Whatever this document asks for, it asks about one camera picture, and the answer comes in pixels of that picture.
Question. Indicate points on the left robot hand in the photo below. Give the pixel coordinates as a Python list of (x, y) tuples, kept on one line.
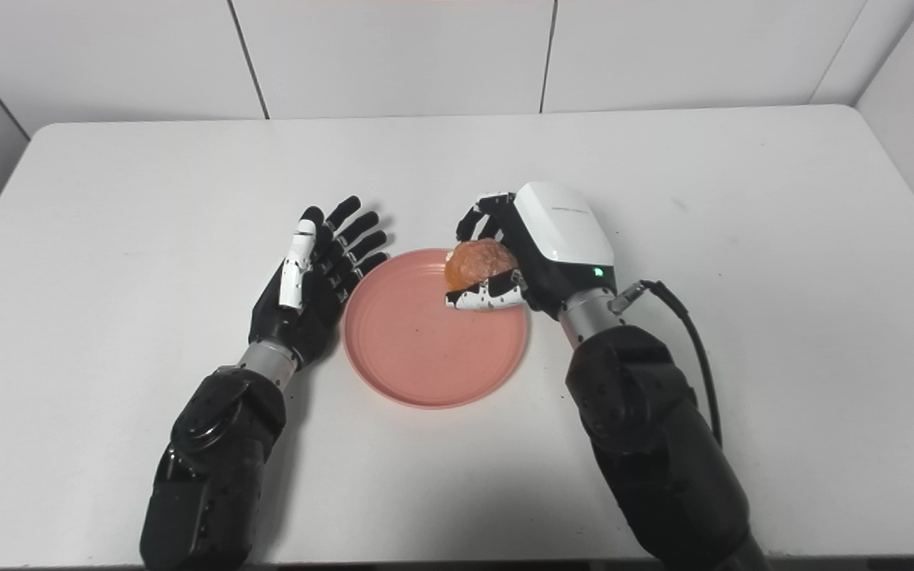
[(310, 285)]

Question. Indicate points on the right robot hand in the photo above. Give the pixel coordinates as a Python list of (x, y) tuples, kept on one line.
[(544, 246)]

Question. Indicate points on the orange cream puff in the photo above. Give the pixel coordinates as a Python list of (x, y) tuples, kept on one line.
[(477, 263)]

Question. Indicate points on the pink round plate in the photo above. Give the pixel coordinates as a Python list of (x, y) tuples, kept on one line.
[(429, 333)]

